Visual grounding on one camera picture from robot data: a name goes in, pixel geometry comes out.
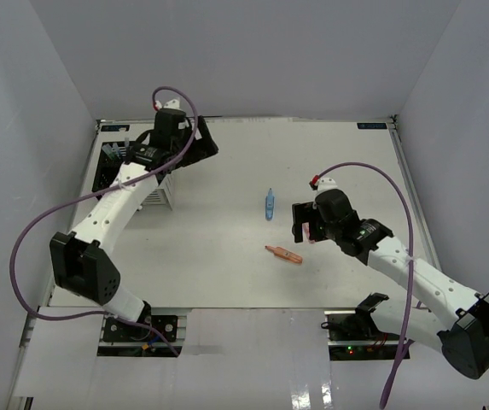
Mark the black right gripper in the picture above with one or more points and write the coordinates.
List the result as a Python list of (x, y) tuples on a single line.
[(305, 213)]

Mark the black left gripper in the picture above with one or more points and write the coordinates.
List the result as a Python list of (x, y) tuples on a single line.
[(202, 147)]

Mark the blue highlighter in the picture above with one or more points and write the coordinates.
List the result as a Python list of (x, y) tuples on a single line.
[(269, 205)]

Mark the green gel pen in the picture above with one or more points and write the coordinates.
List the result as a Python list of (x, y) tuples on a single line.
[(116, 150)]

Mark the black gel pen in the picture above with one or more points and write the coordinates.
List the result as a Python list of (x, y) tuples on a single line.
[(108, 151)]

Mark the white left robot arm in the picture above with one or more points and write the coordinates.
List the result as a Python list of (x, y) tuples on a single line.
[(81, 259)]

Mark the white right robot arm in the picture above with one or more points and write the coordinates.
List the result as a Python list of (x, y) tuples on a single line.
[(455, 319)]

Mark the pink highlighter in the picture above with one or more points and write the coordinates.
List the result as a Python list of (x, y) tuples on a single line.
[(307, 231)]

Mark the orange highlighter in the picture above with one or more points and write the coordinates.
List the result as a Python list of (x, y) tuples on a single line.
[(284, 254)]

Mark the white slotted organizer box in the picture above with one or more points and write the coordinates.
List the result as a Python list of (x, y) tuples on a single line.
[(163, 195)]

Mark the black slotted organizer box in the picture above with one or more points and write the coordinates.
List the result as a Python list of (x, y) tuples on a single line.
[(106, 169)]

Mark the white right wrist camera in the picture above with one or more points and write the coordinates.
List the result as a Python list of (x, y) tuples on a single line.
[(322, 184)]

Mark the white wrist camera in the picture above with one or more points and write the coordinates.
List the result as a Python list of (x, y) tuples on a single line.
[(172, 104), (322, 184)]

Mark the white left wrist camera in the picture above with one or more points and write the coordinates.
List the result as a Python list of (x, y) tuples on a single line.
[(172, 104)]

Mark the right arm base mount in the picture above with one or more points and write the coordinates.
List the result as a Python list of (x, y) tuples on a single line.
[(353, 336)]

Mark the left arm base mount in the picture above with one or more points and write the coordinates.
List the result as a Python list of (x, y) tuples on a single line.
[(162, 338)]

